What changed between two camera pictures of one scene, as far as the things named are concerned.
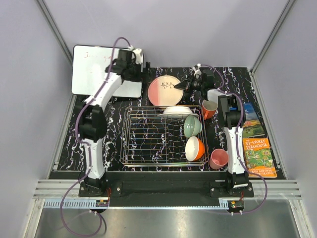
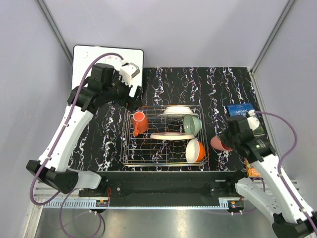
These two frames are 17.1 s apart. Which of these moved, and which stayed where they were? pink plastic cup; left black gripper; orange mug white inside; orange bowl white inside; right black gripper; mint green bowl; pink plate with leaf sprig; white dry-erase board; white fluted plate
Moved: orange mug white inside; pink plate with leaf sprig; right black gripper; left black gripper; pink plastic cup
Stayed: white fluted plate; mint green bowl; white dry-erase board; orange bowl white inside
